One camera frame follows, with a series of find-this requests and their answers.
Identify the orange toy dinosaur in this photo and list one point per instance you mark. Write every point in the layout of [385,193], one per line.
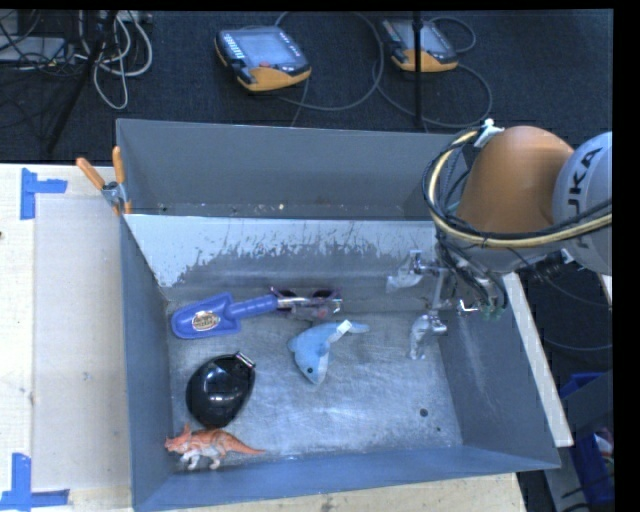
[210,442]

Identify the blue toy shovel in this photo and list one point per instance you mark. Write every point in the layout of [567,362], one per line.
[210,317]

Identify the black egg-shaped case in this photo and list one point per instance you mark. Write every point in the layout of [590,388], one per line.
[220,390]

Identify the blue plush dolphin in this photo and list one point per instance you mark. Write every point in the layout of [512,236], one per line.
[315,350]

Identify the pale wood board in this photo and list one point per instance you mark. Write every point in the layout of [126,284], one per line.
[75,325]

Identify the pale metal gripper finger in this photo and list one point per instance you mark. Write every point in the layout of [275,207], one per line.
[419,340]
[404,281]

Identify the purple sunglasses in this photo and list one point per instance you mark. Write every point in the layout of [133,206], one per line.
[312,306]

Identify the grey metal bin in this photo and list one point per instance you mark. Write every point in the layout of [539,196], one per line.
[350,400]

